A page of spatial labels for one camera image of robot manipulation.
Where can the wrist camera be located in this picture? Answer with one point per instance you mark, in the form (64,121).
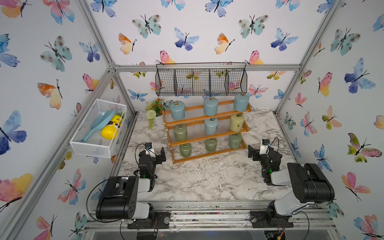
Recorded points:
(265,145)
(149,149)

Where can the yellow-green canister middle right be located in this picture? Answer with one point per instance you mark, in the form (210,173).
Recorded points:
(236,122)

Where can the black wire wall basket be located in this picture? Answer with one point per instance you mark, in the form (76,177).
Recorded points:
(201,79)

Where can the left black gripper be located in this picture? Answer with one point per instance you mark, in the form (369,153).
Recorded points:
(159,157)

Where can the yellow bottle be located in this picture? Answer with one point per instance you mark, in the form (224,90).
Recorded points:
(111,130)

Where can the wooden three-tier shelf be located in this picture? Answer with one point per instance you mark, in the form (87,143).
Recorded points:
(200,136)

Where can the green canister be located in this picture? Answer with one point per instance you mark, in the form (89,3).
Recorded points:
(235,141)
(185,150)
(211,144)
(181,132)

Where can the light blue dustpan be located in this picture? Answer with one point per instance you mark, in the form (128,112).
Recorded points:
(99,123)

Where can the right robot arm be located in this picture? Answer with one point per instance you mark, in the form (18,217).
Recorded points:
(309,187)

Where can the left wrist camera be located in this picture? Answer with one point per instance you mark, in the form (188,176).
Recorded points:
(149,149)

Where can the blue canister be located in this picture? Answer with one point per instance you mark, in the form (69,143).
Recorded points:
(211,106)
(211,126)
(177,109)
(241,102)

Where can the artificial flower plant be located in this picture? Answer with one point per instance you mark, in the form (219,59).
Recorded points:
(155,110)

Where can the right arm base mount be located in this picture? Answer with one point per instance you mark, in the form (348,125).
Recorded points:
(264,219)

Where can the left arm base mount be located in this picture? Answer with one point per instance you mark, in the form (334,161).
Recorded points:
(156,220)

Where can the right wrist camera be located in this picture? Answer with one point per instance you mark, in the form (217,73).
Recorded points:
(265,145)

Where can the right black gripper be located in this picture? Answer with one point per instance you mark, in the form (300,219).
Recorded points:
(254,153)

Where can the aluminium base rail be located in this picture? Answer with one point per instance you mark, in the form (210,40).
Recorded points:
(233,215)

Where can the white mesh wall basket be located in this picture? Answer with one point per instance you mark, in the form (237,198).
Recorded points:
(96,146)

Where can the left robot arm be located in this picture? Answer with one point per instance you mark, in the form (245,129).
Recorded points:
(119,199)

